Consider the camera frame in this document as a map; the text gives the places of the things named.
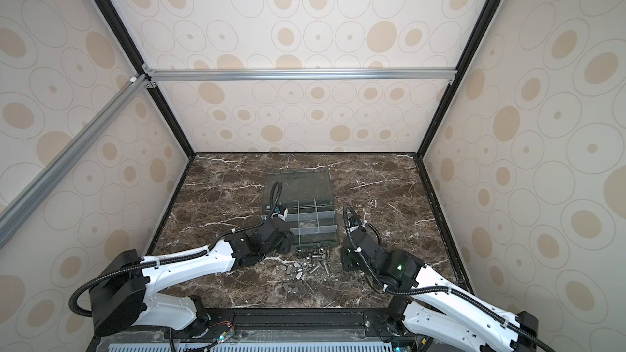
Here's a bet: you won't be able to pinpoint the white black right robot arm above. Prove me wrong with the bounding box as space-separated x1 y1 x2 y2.
342 220 551 351

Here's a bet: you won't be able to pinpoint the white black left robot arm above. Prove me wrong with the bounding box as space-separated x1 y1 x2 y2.
68 216 294 338

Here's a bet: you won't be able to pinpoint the clear plastic organizer box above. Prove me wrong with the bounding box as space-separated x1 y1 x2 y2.
262 168 338 251

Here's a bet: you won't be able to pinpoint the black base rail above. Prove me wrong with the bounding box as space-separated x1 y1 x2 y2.
87 306 490 352

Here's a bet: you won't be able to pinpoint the horizontal aluminium frame bar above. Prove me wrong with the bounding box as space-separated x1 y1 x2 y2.
144 68 456 81

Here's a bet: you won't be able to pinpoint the diagonal aluminium frame bar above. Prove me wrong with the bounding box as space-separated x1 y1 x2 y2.
1 74 148 246

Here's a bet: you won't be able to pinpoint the black right corner post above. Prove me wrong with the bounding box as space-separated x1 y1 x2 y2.
416 0 503 161

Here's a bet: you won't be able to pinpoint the black corner post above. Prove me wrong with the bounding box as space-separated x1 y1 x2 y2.
93 0 196 160
416 0 503 161

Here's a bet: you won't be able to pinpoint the black left corner post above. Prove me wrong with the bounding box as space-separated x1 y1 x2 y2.
93 0 196 160

